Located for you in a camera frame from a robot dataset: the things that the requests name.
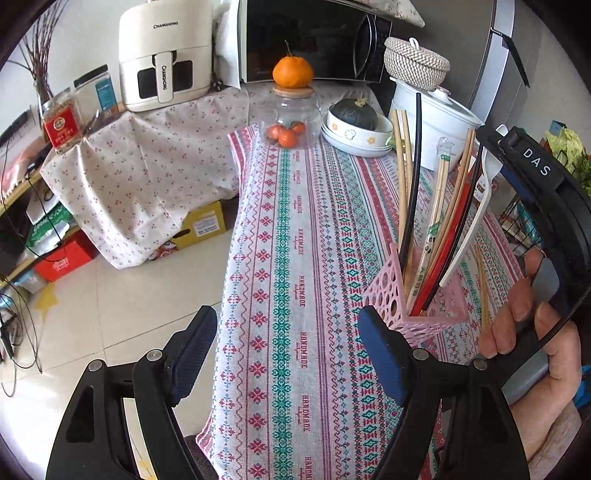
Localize yellow cardboard box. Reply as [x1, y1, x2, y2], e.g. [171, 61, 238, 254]
[149, 201, 226, 261]

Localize person's right hand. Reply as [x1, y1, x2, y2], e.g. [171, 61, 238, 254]
[480, 248, 582, 468]

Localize grey refrigerator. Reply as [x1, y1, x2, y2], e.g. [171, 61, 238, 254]
[392, 1, 540, 126]

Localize white plastic spoon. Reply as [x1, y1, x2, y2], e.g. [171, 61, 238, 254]
[438, 123, 509, 288]

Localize printed bamboo chopstick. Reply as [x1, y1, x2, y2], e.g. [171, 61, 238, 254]
[407, 153, 451, 308]

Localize white air fryer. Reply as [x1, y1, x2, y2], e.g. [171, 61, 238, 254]
[118, 0, 212, 112]

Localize white electric cooking pot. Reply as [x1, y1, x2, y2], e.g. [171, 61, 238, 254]
[390, 78, 484, 171]

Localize red label glass jar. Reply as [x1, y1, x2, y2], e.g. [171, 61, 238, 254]
[41, 87, 83, 153]

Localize brown wooden chopstick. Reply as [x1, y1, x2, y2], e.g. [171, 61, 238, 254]
[427, 129, 476, 274]
[475, 244, 490, 333]

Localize striped patterned tablecloth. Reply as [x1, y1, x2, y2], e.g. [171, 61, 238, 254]
[195, 119, 525, 480]

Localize red plastic spoon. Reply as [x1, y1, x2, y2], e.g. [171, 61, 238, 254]
[411, 181, 470, 316]

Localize woven rope lidded basket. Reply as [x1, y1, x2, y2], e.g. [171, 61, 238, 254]
[384, 37, 451, 91]

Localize glass jar with tomatoes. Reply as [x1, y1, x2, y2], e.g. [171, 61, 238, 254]
[255, 84, 322, 150]

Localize floral microwave dust cover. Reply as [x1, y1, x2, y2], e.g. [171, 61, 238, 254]
[358, 0, 425, 28]

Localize black microwave oven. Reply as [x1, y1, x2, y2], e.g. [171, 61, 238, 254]
[238, 0, 393, 83]

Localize white floral ceramic bowl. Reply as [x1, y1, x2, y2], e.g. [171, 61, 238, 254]
[322, 111, 394, 158]

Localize pink plastic utensil basket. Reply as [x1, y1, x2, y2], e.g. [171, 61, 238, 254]
[361, 242, 470, 348]

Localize vase with dry branches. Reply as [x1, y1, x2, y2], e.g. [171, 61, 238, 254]
[8, 0, 68, 106]

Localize black wire rack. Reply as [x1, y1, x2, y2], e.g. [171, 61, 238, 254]
[499, 193, 542, 260]

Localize red cardboard box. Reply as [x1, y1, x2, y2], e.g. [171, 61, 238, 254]
[34, 230, 98, 283]

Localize orange tangerine on jar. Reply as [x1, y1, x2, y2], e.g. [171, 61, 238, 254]
[271, 43, 315, 89]

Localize blue label clear container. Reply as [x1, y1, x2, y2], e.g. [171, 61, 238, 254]
[73, 64, 119, 126]

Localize green leafy vegetables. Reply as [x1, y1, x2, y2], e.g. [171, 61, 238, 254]
[545, 128, 591, 195]

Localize dark green pumpkin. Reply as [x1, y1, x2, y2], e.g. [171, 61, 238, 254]
[329, 98, 378, 131]

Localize floral white cloth cover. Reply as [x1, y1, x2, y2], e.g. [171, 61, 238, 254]
[39, 81, 385, 270]

